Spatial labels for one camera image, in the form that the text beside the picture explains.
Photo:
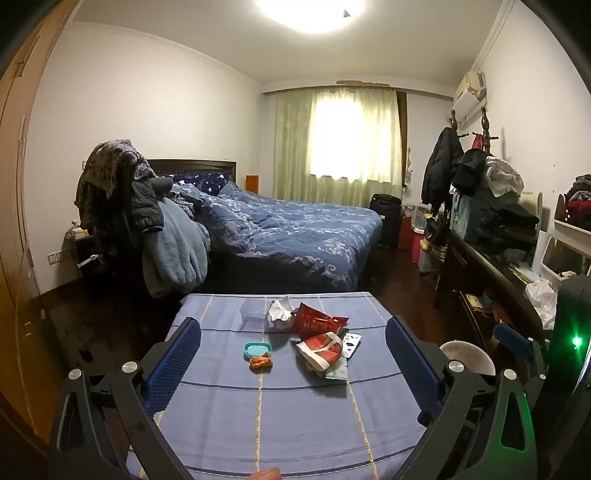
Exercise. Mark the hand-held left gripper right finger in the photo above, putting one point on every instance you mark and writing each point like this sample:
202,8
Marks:
411,364

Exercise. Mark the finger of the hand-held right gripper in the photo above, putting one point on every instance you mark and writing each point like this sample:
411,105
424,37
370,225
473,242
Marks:
510,338

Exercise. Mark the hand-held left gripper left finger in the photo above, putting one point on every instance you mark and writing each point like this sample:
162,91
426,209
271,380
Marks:
173,364

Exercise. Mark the white bowl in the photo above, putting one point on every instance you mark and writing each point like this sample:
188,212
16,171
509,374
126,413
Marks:
466,357

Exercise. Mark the silver blister pack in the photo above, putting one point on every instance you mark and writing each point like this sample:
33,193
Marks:
352,345

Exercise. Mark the white tissue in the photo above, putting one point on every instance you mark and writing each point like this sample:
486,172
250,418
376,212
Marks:
279,314

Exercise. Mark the person's left hand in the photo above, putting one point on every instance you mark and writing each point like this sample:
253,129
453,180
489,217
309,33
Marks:
265,474

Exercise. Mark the white plastic bag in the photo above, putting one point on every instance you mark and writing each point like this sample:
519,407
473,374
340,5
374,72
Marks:
542,300

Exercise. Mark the white shelf rack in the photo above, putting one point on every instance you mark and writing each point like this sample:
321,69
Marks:
565,254

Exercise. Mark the dark wooden desk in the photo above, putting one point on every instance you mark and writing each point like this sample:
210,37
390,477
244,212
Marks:
489,272

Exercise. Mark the pale green paper packet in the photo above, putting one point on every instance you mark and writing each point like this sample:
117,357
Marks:
338,371

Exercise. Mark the teal small lid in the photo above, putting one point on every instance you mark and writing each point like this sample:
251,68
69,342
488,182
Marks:
256,350

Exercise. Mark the orange snack piece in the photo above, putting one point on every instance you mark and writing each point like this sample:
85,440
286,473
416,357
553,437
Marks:
261,363

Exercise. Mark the red and white wrapper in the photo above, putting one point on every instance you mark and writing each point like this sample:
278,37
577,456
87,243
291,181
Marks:
321,350

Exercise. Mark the clear plastic box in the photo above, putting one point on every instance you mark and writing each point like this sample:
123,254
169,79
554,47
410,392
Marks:
253,315

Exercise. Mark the red snack wrapper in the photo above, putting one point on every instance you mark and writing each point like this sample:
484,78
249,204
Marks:
314,321

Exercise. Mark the red garment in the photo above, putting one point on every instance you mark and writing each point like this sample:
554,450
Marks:
581,203

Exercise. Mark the pile of dark clothes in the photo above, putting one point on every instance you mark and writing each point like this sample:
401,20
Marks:
508,217
175,249

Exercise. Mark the pink bin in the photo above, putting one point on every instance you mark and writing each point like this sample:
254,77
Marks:
419,249

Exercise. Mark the dark hanging bag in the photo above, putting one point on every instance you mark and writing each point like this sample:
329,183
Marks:
436,244

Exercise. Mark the teal bag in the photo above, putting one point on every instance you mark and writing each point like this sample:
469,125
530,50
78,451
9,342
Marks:
464,214

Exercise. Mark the red box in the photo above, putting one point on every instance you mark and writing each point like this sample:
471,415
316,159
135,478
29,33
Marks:
406,233

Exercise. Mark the dark wooden nightstand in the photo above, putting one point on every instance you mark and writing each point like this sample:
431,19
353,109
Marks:
78,251

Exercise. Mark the white basket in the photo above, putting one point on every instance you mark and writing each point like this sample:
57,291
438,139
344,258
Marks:
419,217

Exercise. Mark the black suitcase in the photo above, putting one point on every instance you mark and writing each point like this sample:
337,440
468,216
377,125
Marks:
385,217

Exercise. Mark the white garment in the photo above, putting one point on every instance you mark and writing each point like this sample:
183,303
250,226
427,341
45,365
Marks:
503,175

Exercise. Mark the dark puffer jacket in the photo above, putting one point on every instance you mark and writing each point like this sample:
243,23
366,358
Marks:
145,203

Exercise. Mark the black jacket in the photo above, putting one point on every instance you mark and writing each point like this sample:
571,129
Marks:
468,168

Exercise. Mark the blue patterned duvet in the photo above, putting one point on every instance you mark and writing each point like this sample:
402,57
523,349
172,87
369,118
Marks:
295,230

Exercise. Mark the long black coat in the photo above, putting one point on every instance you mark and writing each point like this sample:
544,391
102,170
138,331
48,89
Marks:
441,166

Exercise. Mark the blue star print pillow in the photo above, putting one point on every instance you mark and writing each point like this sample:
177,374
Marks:
207,177

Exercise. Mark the dark wooden bed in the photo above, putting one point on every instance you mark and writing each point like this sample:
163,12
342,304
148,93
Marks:
198,166

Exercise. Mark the wooden wardrobe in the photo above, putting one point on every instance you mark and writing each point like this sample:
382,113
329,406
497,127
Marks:
18,230

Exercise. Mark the wooden coat rack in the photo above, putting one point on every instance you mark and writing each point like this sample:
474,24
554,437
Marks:
484,124

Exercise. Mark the clothes pile on chair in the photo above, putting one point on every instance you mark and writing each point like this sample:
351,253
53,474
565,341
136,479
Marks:
111,157

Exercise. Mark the dark brown curtain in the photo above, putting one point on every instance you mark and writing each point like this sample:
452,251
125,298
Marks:
402,138

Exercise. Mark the white air conditioner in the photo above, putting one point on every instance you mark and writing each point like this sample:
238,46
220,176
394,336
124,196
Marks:
468,99

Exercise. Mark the pale green curtain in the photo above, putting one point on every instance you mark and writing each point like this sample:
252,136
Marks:
291,138

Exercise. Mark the round ceiling lamp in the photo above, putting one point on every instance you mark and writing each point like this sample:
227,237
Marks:
314,14

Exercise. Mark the wall socket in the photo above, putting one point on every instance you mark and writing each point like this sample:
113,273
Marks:
55,257

